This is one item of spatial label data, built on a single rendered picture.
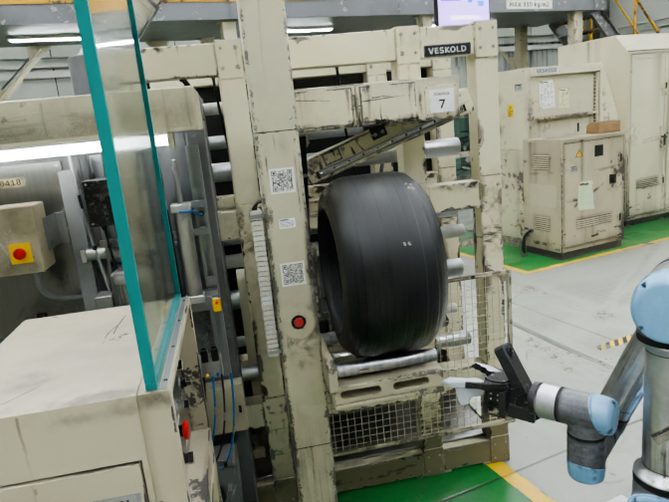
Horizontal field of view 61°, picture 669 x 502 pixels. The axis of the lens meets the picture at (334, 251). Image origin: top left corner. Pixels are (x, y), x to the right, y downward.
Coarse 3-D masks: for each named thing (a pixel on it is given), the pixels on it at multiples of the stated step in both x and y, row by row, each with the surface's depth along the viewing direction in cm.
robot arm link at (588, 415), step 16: (560, 400) 118; (576, 400) 117; (592, 400) 115; (608, 400) 114; (560, 416) 118; (576, 416) 116; (592, 416) 114; (608, 416) 112; (576, 432) 117; (592, 432) 115; (608, 432) 113
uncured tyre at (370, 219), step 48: (336, 192) 175; (384, 192) 171; (336, 240) 168; (384, 240) 162; (432, 240) 164; (336, 288) 215; (384, 288) 161; (432, 288) 164; (336, 336) 196; (384, 336) 169; (432, 336) 176
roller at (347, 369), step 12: (432, 348) 186; (360, 360) 182; (372, 360) 182; (384, 360) 182; (396, 360) 182; (408, 360) 183; (420, 360) 184; (432, 360) 185; (348, 372) 180; (360, 372) 181; (372, 372) 182
